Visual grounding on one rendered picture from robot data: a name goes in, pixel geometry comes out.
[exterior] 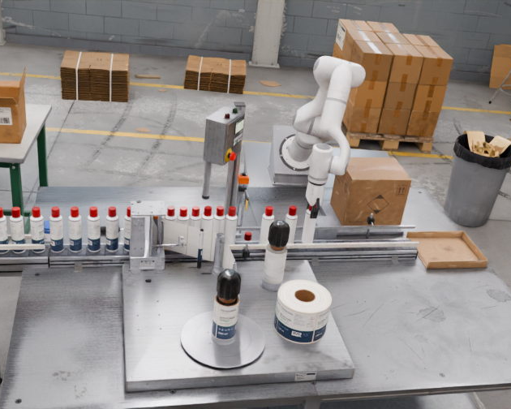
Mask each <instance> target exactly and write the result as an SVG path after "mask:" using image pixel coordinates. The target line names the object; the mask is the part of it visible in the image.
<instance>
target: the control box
mask: <svg viewBox="0 0 511 409"><path fill-rule="evenodd" d="M232 109H233V108H230V107H227V106H224V107H222V108H221V109H219V110H218V111H216V112H215V113H213V114H211V115H210V116H208V117H207V118H206V123H205V135H204V156H203V160H204V161H208V162H211V163H214V164H217V165H219V166H223V165H225V164H226V163H227V162H229V161H230V159H229V158H228V153H232V152H235V153H236V155H238V154H239V153H240V152H241V148H242V140H243V139H242V140H241V141H240V142H239V143H237V144H236V145H235V146H234V147H233V141H234V137H236V136H237V135H239V134H240V133H241V132H243V129H242V130H241V131H240V132H238V133H237V134H236V135H235V134H234V129H235V123H236V122H237V121H238V120H239V119H241V118H242V117H243V116H244V117H245V113H243V112H242V111H241V110H240V111H238V114H231V112H232ZM225 113H229V114H230V119H229V120H226V119H224V117H225Z"/></svg>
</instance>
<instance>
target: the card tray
mask: <svg viewBox="0 0 511 409"><path fill-rule="evenodd" d="M406 239H411V241H412V242H419V246H418V247H416V248H417V249H418V251H419V252H418V257H419V259H420V260H421V261H422V262H423V264H424V265H425V267H426V268H427V269H456V268H486V267H487V263H488V259H487V258H486V257H485V256H484V254H482V253H481V251H480V250H479V249H478V248H477V247H476V245H475V244H474V243H473V242H472V240H471V239H470V238H469V237H468V235H467V234H466V233H465V232H464V230H442V231H407V235H406Z"/></svg>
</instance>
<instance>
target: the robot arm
mask: <svg viewBox="0 0 511 409"><path fill-rule="evenodd" d="M313 73H314V76H315V79H316V82H317V83H318V85H319V86H320V88H319V90H318V93H317V94H316V97H315V99H314V100H313V101H311V102H309V103H307V104H306V105H304V106H302V107H301V108H300V109H298V111H297V112H296V113H295V114H294V117H293V122H292V123H293V127H294V129H295V130H296V131H297V133H296V135H295V136H293V137H290V138H289V139H288V140H287V141H286V142H285V143H284V144H283V147H282V156H283V157H284V159H285V161H286V162H287V163H288V164H289V165H290V166H293V167H294V168H298V169H303V168H307V167H309V166H310V169H309V174H308V185H307V191H306V198H307V209H309V204H310V206H312V210H311V214H310V219H315V218H317V215H318V211H319V209H320V206H321V203H322V199H323V193H324V185H325V184H326V183H327V181H328V176H329V174H335V175H344V174H345V173H346V170H347V167H348V164H349V160H350V145H349V143H348V140H347V139H346V137H345V136H344V134H343V133H342V131H341V122H342V119H343V116H344V113H345V109H346V104H347V101H348V97H349V94H350V88H357V87H358V86H360V85H361V84H362V83H363V81H364V79H365V75H366V72H365V70H364V68H363V67H362V66H360V65H358V64H356V63H353V62H348V61H345V60H341V59H339V58H333V57H329V56H322V57H320V58H318V59H317V60H316V62H315V65H314V67H313ZM333 139H335V141H336V142H338V144H339V146H340V150H341V152H340V155H339V157H336V156H333V148H332V147H331V146H330V145H328V144H323V143H326V142H329V141H331V140H333ZM315 203H316V204H315ZM314 206H316V208H314Z"/></svg>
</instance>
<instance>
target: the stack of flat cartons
mask: <svg viewBox="0 0 511 409"><path fill-rule="evenodd" d="M60 72H61V73H60V78H61V84H62V85H61V87H62V91H61V93H62V99H63V100H77V101H78V100H81V101H100V100H101V101H109V102H112V101H116V102H128V98H129V86H130V81H129V79H130V74H129V73H130V71H129V54H107V53H99V52H82V53H81V52H77V51H70V50H66V52H65V54H64V58H63V60H62V65H61V66H60Z"/></svg>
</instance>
